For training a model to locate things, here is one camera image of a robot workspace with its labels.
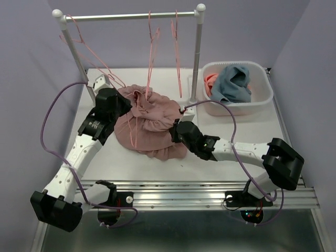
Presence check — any white plastic basin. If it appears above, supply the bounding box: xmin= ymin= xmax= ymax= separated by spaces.
xmin=202 ymin=61 xmax=274 ymax=116

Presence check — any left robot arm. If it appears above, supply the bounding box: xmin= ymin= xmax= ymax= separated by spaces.
xmin=30 ymin=88 xmax=131 ymax=232

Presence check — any pink dress hanger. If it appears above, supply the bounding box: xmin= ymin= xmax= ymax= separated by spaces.
xmin=127 ymin=97 xmax=147 ymax=153

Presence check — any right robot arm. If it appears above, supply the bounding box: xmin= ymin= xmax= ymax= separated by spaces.
xmin=169 ymin=119 xmax=305 ymax=205

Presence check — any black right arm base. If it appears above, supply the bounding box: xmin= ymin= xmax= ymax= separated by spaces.
xmin=222 ymin=191 xmax=273 ymax=226

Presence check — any dusty pink dress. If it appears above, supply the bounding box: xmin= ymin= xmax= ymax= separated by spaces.
xmin=114 ymin=85 xmax=187 ymax=161

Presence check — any empty pink wire hanger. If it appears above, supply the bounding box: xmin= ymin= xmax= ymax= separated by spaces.
xmin=59 ymin=14 xmax=127 ymax=89

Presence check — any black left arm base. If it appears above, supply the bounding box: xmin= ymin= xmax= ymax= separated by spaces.
xmin=89 ymin=190 xmax=138 ymax=229

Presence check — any blue denim skirt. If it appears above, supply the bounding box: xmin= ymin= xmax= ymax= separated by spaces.
xmin=208 ymin=65 xmax=251 ymax=104

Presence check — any aluminium rail frame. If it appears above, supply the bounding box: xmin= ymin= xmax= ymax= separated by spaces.
xmin=31 ymin=67 xmax=334 ymax=252

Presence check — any pink denim skirt hanger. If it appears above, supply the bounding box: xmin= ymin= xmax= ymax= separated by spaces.
xmin=145 ymin=11 xmax=160 ymax=99

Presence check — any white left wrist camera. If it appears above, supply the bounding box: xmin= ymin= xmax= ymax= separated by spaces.
xmin=88 ymin=74 xmax=112 ymax=95

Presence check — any coral pink skirt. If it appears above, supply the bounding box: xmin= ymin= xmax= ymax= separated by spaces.
xmin=204 ymin=73 xmax=218 ymax=98

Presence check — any white clothes rack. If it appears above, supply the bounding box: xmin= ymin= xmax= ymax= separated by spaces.
xmin=52 ymin=3 xmax=206 ymax=103

